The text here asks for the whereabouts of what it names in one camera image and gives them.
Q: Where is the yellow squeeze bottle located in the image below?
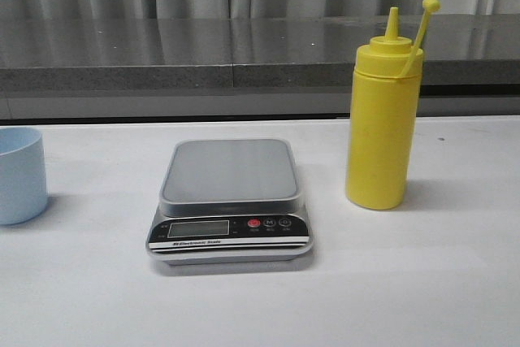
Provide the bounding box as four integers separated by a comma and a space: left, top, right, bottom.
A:
345, 0, 440, 210

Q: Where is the silver digital kitchen scale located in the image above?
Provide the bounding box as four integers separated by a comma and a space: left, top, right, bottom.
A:
146, 138, 313, 266

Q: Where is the light blue plastic cup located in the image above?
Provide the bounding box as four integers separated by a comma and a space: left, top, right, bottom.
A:
1, 127, 48, 225

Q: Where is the grey stone counter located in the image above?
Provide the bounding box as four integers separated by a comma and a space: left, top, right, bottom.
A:
1, 15, 519, 124

